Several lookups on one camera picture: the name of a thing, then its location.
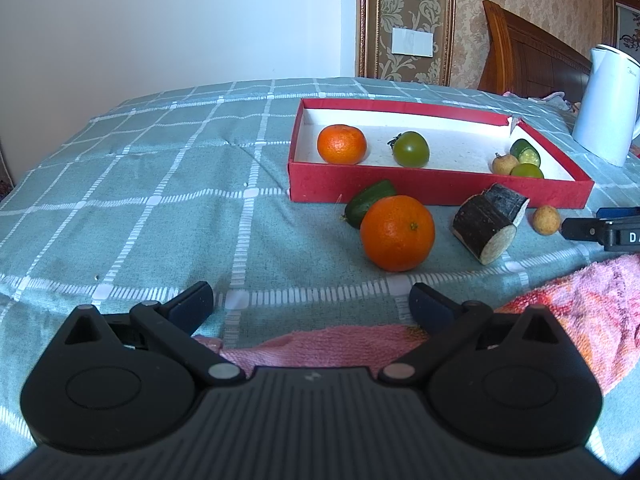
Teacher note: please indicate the large orange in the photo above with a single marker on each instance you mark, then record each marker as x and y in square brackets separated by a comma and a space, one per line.
[397, 232]

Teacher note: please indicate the green checked bedsheet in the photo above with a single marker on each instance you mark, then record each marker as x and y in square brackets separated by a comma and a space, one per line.
[150, 200]

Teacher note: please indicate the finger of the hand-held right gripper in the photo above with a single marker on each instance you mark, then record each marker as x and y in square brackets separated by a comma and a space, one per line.
[620, 213]
[582, 230]

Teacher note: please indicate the slim cucumber piece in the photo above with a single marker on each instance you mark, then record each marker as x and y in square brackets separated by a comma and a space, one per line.
[367, 201]

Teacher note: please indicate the small green lime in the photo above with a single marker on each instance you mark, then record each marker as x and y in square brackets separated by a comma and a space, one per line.
[527, 171]

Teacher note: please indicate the small tangerine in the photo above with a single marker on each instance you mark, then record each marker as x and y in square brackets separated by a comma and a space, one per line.
[342, 144]

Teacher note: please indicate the white electric kettle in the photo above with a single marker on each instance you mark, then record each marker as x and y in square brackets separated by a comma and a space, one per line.
[605, 110]

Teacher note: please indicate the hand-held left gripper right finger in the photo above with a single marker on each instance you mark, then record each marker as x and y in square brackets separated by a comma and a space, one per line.
[432, 307]

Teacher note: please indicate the white wall switch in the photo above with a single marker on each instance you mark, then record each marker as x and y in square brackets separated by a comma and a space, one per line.
[412, 41]

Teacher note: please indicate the pink towel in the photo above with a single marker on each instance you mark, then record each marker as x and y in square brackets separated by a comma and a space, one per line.
[590, 300]

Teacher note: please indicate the pile of clothes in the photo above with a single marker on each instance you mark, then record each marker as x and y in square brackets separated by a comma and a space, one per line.
[550, 99]

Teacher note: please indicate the green tomato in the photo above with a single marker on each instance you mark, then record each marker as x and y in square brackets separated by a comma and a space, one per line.
[411, 150]

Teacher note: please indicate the red cardboard tray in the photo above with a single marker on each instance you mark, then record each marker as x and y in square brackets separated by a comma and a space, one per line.
[460, 140]

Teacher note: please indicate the thick cucumber piece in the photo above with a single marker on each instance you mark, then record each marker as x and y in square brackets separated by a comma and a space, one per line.
[522, 149]

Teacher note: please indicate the tan longan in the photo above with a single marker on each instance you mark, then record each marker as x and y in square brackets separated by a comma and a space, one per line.
[546, 220]
[502, 165]

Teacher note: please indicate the dark sugarcane piece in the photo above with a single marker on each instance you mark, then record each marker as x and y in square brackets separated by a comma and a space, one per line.
[487, 222]

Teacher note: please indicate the wooden headboard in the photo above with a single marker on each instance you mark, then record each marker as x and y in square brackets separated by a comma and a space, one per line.
[530, 60]

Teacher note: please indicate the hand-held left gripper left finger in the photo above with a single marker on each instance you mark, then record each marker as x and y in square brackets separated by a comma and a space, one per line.
[192, 305]

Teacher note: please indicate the white printed wall poster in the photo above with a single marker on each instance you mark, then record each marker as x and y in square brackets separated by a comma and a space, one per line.
[629, 27]

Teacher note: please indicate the gold framed wallpaper panel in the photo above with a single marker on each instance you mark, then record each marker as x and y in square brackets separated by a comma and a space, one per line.
[405, 0]

